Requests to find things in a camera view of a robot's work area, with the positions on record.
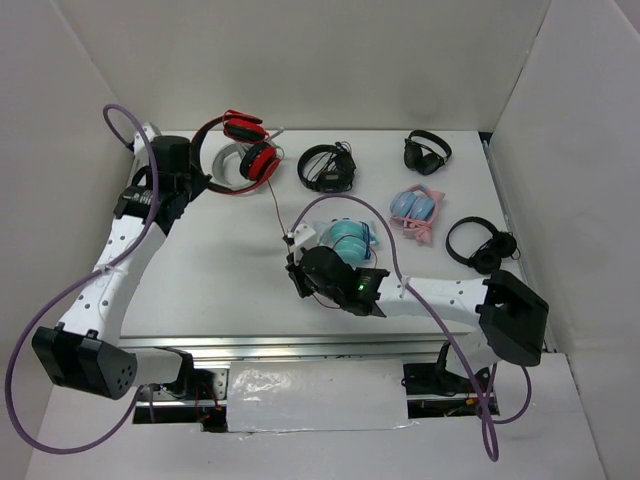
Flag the red black headphones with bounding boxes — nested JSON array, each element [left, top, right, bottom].
[[190, 109, 281, 195]]

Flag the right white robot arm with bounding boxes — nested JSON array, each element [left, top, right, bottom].
[[286, 246, 549, 392]]

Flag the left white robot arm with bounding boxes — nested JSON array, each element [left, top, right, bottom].
[[31, 135, 208, 400]]

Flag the teal white headphones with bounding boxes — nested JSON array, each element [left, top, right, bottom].
[[314, 218, 379, 268]]

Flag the white grey headphones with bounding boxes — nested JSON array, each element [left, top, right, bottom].
[[211, 128, 285, 195]]

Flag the pink blue cat-ear headphones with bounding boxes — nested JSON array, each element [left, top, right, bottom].
[[389, 184, 445, 246]]

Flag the black folded headphones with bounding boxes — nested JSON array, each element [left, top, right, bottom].
[[403, 130, 452, 176]]

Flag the black thin-band headphones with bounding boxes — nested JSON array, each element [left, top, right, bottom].
[[445, 216, 520, 275]]

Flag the white foil-edged panel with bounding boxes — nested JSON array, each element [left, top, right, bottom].
[[227, 359, 409, 433]]

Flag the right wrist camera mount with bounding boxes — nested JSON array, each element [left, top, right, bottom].
[[283, 222, 318, 250]]

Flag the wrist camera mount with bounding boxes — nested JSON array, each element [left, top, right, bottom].
[[283, 222, 318, 250], [129, 122, 162, 155]]

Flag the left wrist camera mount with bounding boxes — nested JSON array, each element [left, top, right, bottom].
[[129, 122, 162, 155]]

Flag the aluminium rail frame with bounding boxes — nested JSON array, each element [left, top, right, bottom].
[[114, 130, 557, 361]]

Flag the black wired headphones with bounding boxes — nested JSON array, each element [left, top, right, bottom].
[[297, 141, 356, 194]]

